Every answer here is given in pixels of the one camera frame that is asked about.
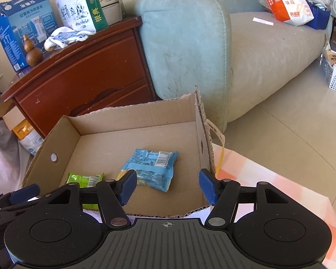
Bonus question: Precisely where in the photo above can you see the plaid fabric covered fan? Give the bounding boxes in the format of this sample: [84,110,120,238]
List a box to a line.
[0,89,34,199]

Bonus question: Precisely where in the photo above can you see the light blue snack packet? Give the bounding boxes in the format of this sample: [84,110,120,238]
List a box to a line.
[116,149,179,193]

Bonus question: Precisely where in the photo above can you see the blue bag on sofa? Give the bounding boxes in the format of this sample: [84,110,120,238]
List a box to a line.
[306,1,331,30]

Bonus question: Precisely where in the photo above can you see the blue appliance box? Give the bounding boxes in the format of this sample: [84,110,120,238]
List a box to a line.
[0,0,58,72]

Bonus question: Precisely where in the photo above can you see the pink checkered tablecloth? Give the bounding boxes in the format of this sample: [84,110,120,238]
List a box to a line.
[184,142,336,267]

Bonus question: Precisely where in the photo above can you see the white cardboard milk box tray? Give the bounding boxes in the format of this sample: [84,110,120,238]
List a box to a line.
[22,91,215,217]

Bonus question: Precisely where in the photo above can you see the wooden gourd ornament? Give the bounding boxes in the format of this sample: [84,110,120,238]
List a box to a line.
[24,34,43,67]

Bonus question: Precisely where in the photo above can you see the green white milk carton box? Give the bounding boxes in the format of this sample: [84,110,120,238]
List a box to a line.
[56,0,108,32]

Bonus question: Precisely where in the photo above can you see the green snack packet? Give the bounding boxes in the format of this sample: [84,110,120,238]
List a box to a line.
[66,173,104,211]

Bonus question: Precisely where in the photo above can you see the small open cardboard box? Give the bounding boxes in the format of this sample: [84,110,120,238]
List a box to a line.
[0,100,34,140]

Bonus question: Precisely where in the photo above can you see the white printed sack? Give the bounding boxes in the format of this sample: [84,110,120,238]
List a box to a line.
[19,130,43,156]

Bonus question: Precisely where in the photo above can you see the dark red wooden cabinet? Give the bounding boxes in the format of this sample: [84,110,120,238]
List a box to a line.
[2,16,156,137]

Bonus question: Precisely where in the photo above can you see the light green grey sofa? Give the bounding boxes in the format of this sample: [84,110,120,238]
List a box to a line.
[127,0,328,130]

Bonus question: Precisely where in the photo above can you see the orange white paper bag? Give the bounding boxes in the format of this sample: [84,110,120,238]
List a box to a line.
[266,0,314,26]

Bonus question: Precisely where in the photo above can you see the white blue cloth gloves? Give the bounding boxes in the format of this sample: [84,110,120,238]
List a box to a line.
[43,26,96,52]

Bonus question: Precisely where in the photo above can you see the white perforated basket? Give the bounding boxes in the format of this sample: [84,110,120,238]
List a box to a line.
[321,49,336,91]

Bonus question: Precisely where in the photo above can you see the white paper slip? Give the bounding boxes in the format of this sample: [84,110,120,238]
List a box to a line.
[252,17,274,26]

